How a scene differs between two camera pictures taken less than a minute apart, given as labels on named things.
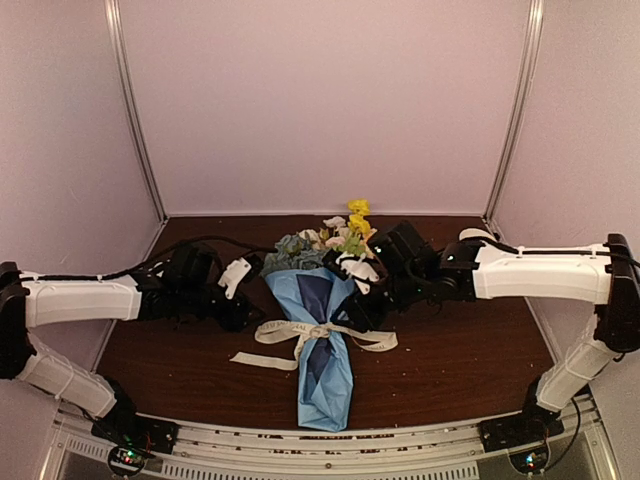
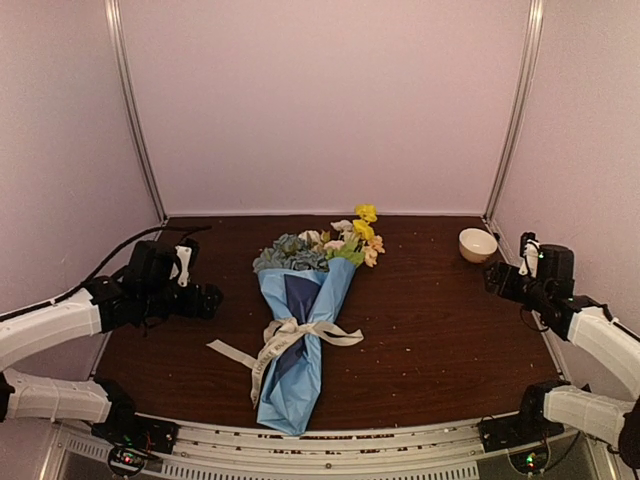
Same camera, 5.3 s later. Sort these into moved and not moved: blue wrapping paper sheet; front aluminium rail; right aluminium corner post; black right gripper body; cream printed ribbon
Moved: black right gripper body; blue wrapping paper sheet; cream printed ribbon
Not moved: front aluminium rail; right aluminium corner post
